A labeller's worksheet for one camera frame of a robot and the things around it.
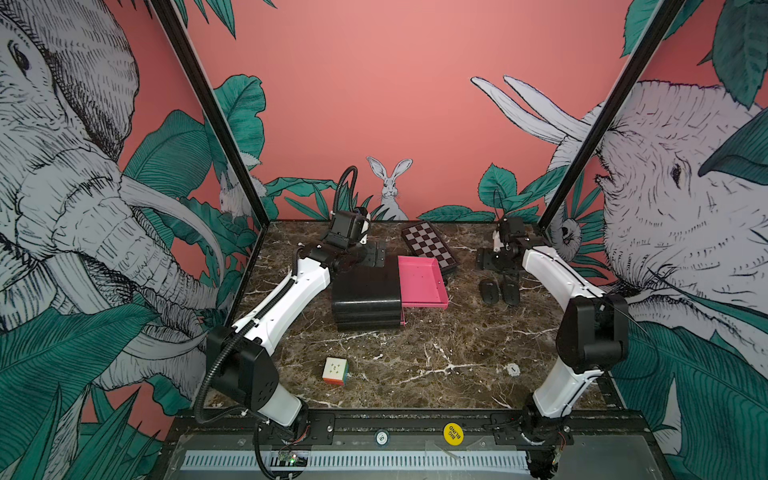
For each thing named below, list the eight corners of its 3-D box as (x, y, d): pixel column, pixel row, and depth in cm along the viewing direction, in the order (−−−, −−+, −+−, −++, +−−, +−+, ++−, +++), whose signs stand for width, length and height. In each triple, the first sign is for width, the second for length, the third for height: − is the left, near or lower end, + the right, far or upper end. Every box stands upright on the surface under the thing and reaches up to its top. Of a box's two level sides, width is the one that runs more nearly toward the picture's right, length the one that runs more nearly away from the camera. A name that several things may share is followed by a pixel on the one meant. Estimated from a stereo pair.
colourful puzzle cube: (325, 385, 83) (321, 379, 78) (328, 364, 86) (324, 357, 82) (346, 385, 83) (344, 379, 78) (348, 364, 86) (346, 357, 82)
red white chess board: (433, 278, 105) (434, 272, 103) (401, 234, 119) (401, 229, 116) (459, 266, 109) (460, 260, 106) (425, 225, 122) (426, 219, 120)
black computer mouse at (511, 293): (506, 305, 99) (508, 301, 97) (500, 285, 104) (503, 281, 102) (521, 305, 99) (524, 301, 97) (515, 285, 105) (518, 281, 102)
